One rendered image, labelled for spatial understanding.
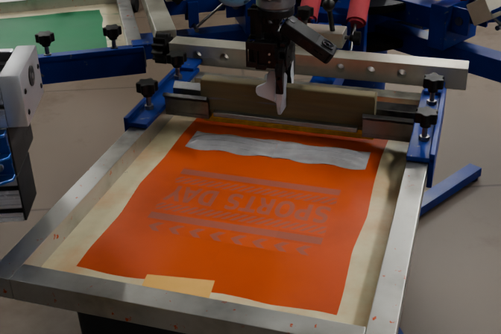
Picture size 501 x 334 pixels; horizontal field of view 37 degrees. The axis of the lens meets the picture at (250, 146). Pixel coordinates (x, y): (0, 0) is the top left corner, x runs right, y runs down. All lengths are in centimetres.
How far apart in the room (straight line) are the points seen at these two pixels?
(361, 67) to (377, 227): 52
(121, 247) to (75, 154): 233
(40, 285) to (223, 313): 27
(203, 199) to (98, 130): 244
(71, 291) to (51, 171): 235
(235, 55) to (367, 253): 71
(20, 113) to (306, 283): 52
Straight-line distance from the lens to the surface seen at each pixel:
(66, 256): 121
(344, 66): 171
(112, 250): 121
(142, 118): 150
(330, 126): 146
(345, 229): 123
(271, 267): 114
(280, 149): 144
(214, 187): 134
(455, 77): 165
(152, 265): 116
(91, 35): 212
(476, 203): 313
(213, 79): 151
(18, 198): 131
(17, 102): 122
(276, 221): 124
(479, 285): 270
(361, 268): 115
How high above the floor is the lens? 166
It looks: 29 degrees down
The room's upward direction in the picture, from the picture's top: 2 degrees counter-clockwise
